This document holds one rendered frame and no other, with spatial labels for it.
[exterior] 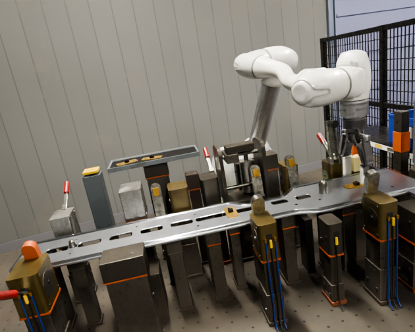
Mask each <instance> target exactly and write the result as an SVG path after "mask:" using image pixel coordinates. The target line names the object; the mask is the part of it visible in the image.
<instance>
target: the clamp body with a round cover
mask: <svg viewBox="0 0 415 332"><path fill-rule="evenodd" d="M167 188H168V194H169V198H170V200H169V202H170V203H171V209H172V212H173V213H175V212H179V211H184V210H188V209H192V207H191V203H190V195H189V192H188V190H189V189H188V186H187V183H186V181H185V180H181V181H177V182H171V183H168V184H167ZM189 223H192V221H191V220H189V221H184V222H180V223H178V226H180V225H186V224H189ZM181 243H182V254H183V258H184V264H185V268H186V269H187V271H186V274H187V277H188V279H192V278H195V277H201V276H204V271H203V268H202V263H201V257H200V253H199V248H198V242H197V240H196V237H193V238H188V239H184V240H181Z"/></svg>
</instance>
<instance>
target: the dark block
mask: <svg viewBox="0 0 415 332"><path fill-rule="evenodd" d="M265 152H266V159H267V171H268V177H269V189H270V196H268V197H267V198H274V197H278V196H280V189H279V176H278V169H279V163H278V156H277V153H275V152H274V151H273V150H268V151H265Z"/></svg>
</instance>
